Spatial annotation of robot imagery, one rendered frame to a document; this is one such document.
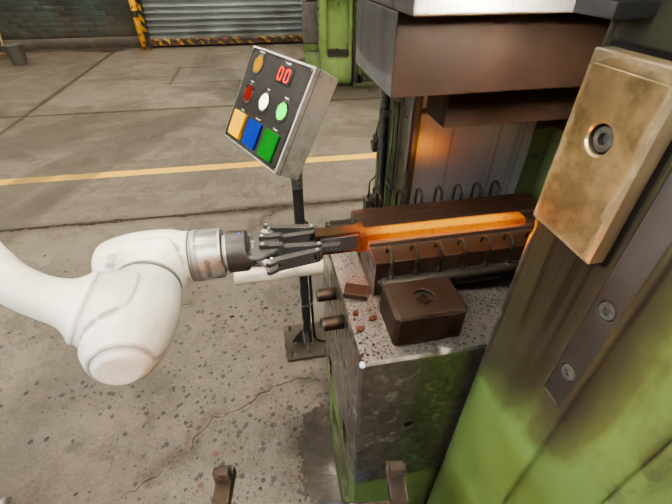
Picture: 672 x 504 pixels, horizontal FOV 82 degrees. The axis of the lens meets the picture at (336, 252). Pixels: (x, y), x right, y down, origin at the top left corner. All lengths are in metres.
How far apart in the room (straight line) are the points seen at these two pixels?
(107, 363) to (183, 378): 1.28
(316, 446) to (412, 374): 0.93
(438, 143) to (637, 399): 0.61
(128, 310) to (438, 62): 0.50
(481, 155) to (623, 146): 0.59
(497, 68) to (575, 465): 0.49
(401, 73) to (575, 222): 0.27
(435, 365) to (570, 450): 0.22
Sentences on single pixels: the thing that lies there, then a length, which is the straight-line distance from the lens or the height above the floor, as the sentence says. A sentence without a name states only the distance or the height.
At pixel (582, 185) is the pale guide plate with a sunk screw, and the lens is 0.43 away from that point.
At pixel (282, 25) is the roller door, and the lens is 8.59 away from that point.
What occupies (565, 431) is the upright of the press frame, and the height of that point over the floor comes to 0.97.
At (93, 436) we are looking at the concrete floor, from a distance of 1.82.
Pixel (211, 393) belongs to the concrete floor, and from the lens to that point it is 1.74.
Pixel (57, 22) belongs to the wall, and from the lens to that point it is 9.30.
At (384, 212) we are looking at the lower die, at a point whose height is 0.98.
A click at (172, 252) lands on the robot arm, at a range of 0.67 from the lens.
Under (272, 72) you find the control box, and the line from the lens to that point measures 1.17.
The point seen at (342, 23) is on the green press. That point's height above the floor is 0.72.
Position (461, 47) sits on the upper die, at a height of 1.33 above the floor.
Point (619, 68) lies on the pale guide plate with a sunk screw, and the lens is 0.41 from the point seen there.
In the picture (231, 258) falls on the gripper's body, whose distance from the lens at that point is 0.67.
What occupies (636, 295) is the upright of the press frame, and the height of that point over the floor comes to 1.18.
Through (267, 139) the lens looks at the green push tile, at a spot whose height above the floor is 1.02.
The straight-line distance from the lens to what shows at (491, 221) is 0.80.
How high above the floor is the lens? 1.42
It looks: 38 degrees down
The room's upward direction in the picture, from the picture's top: straight up
